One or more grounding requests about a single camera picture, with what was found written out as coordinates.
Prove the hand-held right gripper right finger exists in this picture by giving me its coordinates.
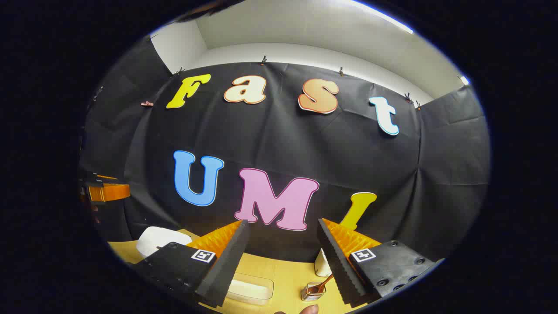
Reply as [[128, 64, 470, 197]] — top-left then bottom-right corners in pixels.
[[317, 218, 445, 308]]

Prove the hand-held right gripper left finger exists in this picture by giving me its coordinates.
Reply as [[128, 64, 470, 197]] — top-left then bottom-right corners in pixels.
[[131, 219, 251, 308]]

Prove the brown wooden spoon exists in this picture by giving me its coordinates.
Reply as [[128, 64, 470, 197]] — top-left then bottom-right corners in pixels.
[[313, 274, 334, 294]]

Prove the white rice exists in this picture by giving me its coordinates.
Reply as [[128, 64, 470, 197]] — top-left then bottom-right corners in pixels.
[[228, 279, 269, 302]]

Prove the clear plastic rice box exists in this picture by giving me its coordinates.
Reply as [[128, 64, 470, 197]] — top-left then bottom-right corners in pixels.
[[226, 273, 275, 306]]

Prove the clear wire chopstick holder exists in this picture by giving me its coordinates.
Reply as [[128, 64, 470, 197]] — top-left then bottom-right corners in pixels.
[[301, 283, 326, 302]]

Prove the white rice cooker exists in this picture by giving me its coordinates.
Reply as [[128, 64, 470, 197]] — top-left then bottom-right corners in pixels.
[[136, 226, 192, 258]]

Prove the white toaster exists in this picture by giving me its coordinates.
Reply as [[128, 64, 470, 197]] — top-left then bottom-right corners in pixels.
[[314, 248, 334, 278]]

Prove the black backdrop cloth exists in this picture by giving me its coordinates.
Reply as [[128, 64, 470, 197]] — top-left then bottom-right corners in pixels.
[[78, 35, 491, 266]]

